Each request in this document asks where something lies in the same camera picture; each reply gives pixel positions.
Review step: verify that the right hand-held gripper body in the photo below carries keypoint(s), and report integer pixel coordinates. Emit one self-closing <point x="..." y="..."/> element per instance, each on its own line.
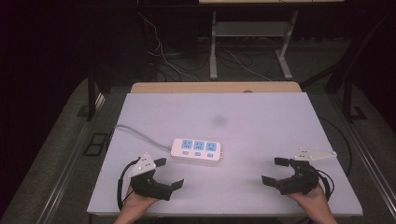
<point x="302" y="180"/>

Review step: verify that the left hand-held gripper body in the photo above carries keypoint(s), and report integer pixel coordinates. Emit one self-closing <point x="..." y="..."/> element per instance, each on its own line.
<point x="146" y="183"/>

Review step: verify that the person's left hand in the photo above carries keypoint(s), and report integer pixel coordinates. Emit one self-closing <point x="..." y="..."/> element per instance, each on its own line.
<point x="137" y="203"/>

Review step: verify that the person's right hand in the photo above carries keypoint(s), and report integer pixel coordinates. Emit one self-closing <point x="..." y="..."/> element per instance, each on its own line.
<point x="311" y="203"/>

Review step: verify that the white blue power strip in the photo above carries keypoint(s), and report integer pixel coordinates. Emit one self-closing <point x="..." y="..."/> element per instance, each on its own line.
<point x="196" y="150"/>

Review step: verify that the white board table cover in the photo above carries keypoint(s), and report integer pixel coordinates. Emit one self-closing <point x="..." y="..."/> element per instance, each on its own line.
<point x="249" y="130"/>

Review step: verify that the black metal stand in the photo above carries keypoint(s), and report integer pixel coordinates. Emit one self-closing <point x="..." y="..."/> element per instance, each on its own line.
<point x="348" y="99"/>
<point x="91" y="99"/>

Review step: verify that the black floor frame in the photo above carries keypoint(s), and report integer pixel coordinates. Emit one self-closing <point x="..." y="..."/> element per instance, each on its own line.
<point x="96" y="144"/>

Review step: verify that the metal floor rail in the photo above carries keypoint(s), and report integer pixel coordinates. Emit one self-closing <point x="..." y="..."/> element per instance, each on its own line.
<point x="67" y="174"/>
<point x="370" y="161"/>

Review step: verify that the white metal desk frame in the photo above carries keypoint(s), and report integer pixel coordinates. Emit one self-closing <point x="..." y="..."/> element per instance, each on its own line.
<point x="249" y="29"/>

